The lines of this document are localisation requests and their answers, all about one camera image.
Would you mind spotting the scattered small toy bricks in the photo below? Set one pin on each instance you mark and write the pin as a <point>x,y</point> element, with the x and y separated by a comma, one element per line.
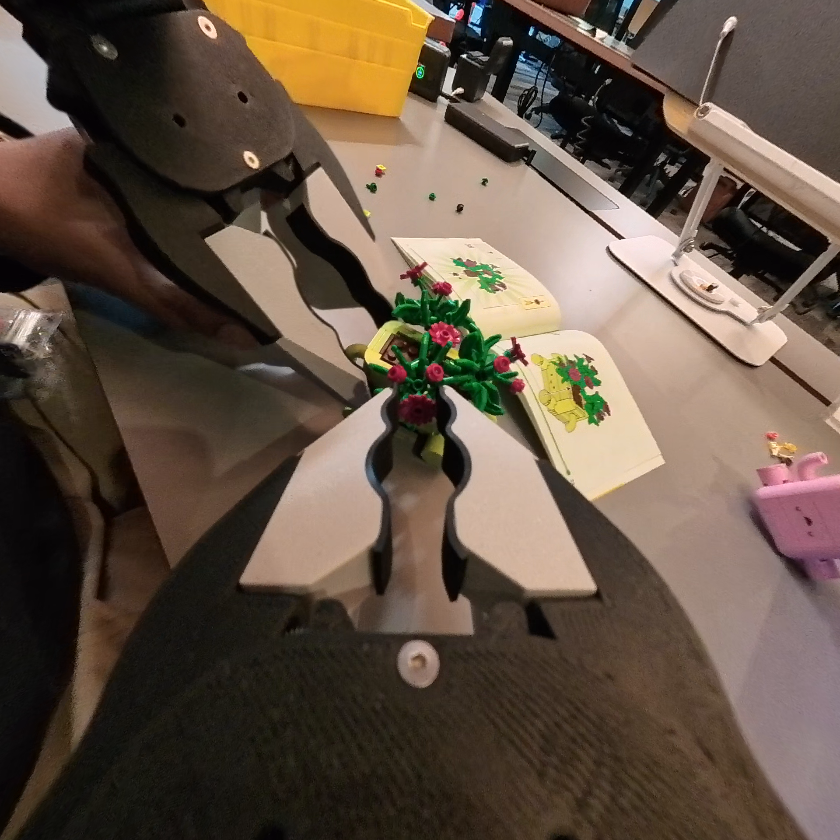
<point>380,170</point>

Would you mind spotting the black power adapter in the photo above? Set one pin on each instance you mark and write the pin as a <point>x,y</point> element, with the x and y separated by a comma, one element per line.
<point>482,72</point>

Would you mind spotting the person's left hand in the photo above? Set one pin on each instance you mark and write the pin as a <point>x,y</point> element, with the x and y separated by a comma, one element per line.
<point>59,210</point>

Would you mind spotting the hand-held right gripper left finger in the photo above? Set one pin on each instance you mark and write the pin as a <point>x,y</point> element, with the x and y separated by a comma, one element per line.
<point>315,525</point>

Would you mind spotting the white desk lamp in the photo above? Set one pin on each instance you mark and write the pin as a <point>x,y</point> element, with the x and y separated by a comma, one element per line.
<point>741,334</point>

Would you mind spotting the open instruction booklet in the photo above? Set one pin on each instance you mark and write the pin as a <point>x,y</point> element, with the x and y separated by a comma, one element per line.
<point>590,446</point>

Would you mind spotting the pink brick planter figure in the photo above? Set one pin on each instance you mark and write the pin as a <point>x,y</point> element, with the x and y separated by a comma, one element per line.
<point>794,518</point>

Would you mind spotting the small mixed brick cluster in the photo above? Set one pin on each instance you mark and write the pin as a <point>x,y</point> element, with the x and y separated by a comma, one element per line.
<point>782,448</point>

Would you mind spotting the clear plastic parts bag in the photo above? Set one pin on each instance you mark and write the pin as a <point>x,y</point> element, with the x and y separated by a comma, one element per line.
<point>33,328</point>

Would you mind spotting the black office chair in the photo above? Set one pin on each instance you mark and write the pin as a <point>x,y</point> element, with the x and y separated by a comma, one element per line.
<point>590,124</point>

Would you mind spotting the flat black power brick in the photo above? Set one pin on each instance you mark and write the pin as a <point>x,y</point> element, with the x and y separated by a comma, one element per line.
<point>485,128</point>

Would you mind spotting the yellow plastic bin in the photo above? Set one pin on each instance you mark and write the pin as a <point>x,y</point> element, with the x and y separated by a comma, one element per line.
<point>341,65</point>

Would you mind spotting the yellow brick flower planter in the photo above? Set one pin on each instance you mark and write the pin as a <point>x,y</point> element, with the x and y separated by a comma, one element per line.
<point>380,344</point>

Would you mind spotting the black battery charger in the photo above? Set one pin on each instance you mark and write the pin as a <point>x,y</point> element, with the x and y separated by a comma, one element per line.
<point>433,65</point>

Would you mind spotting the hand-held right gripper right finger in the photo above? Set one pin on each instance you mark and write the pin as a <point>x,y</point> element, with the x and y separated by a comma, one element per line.
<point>518,531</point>

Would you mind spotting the wooden top desk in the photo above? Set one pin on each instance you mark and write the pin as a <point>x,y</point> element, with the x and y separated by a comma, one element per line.
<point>590,39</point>

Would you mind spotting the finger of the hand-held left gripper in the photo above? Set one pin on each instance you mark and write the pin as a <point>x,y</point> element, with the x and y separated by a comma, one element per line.
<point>262,275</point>
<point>334,216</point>

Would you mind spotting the dark grey partition panel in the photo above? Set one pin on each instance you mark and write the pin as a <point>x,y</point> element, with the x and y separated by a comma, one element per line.
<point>774,65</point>

